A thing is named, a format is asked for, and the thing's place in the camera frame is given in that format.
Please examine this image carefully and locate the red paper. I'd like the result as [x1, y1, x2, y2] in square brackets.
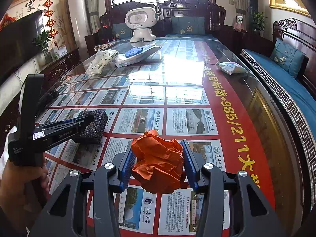
[131, 130, 189, 194]

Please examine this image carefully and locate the person left hand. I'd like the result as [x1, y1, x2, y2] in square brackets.
[1, 157, 49, 236]

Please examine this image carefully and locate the white tissue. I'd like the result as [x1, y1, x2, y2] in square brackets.
[0, 126, 17, 179]

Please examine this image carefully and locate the black remote on table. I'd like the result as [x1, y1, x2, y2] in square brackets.
[35, 90, 59, 117]

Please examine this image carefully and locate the dark wooden tv cabinet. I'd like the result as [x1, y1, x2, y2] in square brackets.
[0, 48, 81, 134]

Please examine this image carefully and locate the white printed plastic bag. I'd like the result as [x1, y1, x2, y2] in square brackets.
[86, 49, 119, 76]

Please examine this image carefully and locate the green plant in vase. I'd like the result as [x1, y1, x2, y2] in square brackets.
[33, 30, 53, 63]

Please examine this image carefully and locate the white blue plastic package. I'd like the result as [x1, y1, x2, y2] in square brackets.
[115, 44, 161, 68]

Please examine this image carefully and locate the black television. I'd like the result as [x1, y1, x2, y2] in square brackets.
[0, 10, 44, 84]

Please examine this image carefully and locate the red chinese knot ornament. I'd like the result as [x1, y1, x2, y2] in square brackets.
[43, 0, 58, 38]

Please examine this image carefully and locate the white floor air conditioner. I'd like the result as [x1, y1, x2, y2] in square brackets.
[68, 0, 89, 60]

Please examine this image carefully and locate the dark wooden armchair left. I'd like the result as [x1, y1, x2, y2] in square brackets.
[85, 1, 156, 56]

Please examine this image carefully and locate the dark wooden armchair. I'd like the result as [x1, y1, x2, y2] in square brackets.
[154, 0, 226, 37]
[85, 1, 156, 56]

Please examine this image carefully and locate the small white packet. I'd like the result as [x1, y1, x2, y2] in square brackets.
[216, 62, 248, 75]

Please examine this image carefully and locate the white toy robot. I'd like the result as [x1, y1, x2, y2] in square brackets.
[124, 7, 158, 43]

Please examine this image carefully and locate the left window curtain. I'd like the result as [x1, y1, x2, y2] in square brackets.
[85, 0, 100, 34]

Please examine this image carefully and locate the blue cushioned wooden sofa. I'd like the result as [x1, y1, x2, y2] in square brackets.
[241, 18, 315, 204]

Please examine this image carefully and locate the blue pillow far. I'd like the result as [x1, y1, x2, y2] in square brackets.
[270, 38, 305, 78]

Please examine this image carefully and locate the dark wooden armchair right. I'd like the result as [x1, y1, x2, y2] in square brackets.
[154, 0, 226, 37]

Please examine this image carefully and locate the potted green plant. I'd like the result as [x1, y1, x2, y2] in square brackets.
[251, 12, 266, 35]

